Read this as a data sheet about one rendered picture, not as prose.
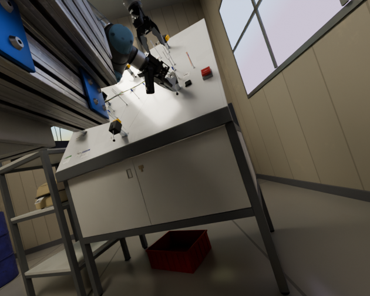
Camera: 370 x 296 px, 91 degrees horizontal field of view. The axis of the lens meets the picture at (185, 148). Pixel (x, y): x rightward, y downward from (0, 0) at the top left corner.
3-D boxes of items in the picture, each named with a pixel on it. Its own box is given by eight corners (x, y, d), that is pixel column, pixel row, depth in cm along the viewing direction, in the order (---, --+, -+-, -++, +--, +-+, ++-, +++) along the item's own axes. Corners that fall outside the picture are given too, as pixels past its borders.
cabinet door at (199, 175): (251, 207, 81) (224, 124, 83) (151, 225, 100) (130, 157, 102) (251, 205, 84) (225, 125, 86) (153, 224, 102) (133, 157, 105)
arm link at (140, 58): (133, 62, 75) (127, 66, 82) (142, 69, 78) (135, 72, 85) (140, 46, 76) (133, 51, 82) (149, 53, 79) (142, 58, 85)
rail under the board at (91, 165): (232, 120, 79) (227, 106, 79) (56, 182, 119) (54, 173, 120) (233, 121, 84) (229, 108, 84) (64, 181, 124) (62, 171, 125)
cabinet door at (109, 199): (151, 225, 101) (131, 157, 103) (82, 238, 119) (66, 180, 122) (152, 224, 103) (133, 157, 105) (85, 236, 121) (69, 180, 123)
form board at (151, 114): (58, 173, 122) (55, 172, 121) (96, 83, 182) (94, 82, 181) (228, 108, 81) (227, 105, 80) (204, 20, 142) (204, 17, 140)
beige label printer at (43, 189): (56, 205, 126) (49, 177, 127) (36, 211, 132) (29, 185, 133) (90, 192, 155) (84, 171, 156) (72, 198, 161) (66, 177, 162)
